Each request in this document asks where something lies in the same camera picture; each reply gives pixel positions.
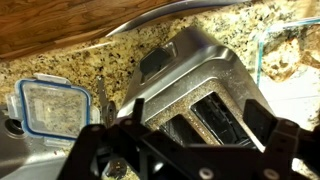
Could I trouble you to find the blue-rimmed plastic container lid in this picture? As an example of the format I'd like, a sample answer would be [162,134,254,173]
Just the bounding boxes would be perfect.
[6,73,100,147]

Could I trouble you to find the clear glass food container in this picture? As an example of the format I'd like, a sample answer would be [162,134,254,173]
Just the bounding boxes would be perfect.
[256,17,320,130]

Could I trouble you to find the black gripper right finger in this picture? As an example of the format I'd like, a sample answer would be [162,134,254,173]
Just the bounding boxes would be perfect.
[243,99,320,180]

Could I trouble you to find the stainless steel toaster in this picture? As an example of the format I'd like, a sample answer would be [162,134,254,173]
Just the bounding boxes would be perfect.
[118,27,269,150]

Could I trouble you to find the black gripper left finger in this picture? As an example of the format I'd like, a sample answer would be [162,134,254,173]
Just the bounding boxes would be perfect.
[57,98,187,180]

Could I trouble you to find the stainless kitchen sink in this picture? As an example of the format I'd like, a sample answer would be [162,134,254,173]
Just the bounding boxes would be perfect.
[0,105,66,180]

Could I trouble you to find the bread slice lying in container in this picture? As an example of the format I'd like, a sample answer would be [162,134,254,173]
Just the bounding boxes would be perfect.
[262,24,320,82]

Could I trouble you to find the wooden upper cabinets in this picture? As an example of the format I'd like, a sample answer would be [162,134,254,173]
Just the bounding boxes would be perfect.
[0,0,180,60]

